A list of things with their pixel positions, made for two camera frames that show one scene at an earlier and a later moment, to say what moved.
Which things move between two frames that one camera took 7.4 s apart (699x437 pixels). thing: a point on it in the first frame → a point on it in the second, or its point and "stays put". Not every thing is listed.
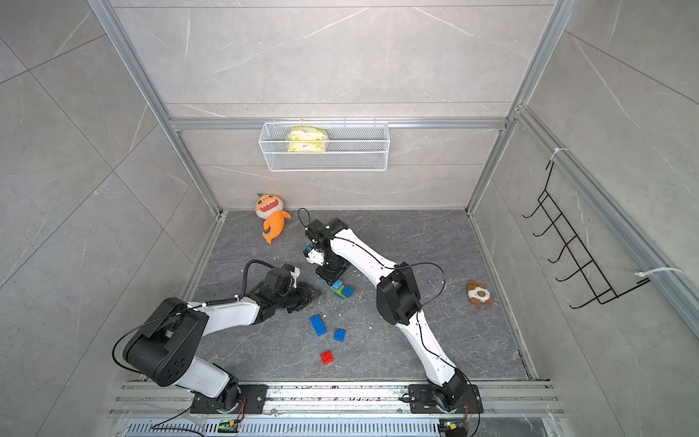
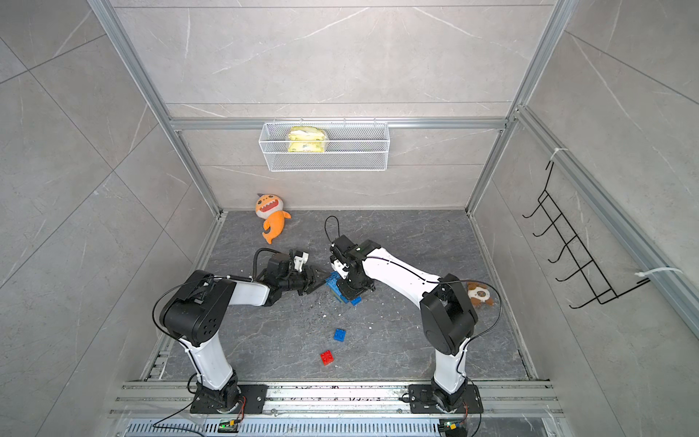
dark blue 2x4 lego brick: (318, 325) → (332, 282)
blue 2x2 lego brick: (339, 334) stays put
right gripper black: (331, 278) → (349, 293)
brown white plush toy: (479, 294) stays put
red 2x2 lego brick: (327, 358) stays put
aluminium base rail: (342, 399) stays put
